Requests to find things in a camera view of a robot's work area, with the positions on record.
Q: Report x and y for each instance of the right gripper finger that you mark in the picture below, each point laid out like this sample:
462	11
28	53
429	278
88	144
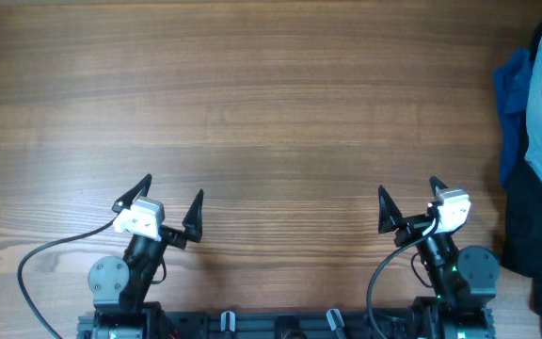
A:
390	217
436	185

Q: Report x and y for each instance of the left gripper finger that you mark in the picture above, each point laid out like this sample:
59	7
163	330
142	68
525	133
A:
141	189
192	221

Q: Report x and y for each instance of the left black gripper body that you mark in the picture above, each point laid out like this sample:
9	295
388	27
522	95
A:
174	236

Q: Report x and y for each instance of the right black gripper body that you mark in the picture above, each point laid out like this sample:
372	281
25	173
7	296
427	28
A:
412	228

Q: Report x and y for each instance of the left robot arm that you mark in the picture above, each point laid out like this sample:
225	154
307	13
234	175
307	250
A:
120	284

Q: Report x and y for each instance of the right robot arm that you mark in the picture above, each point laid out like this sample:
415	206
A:
463	280

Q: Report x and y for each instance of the black garment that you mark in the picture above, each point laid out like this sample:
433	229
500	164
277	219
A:
522	248

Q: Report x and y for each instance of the dark blue garment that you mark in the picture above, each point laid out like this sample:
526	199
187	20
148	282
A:
511	83

